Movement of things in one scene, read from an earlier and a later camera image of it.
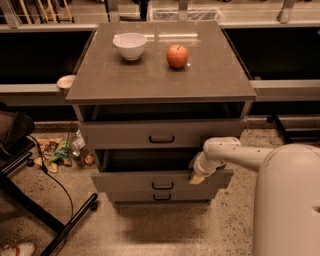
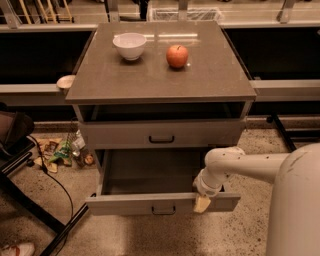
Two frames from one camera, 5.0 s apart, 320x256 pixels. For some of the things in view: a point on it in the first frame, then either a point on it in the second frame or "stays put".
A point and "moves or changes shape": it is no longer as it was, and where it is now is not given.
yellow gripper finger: x=197 y=179 -> x=202 y=203
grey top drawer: x=158 y=134 stays put
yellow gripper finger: x=191 y=163 -> x=195 y=182
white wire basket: x=193 y=14 stays put
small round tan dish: x=65 y=81 stays put
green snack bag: x=63 y=153 stays put
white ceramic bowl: x=130 y=44 stays put
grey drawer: x=151 y=171 moves or changes shape
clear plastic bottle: x=78 y=143 stays put
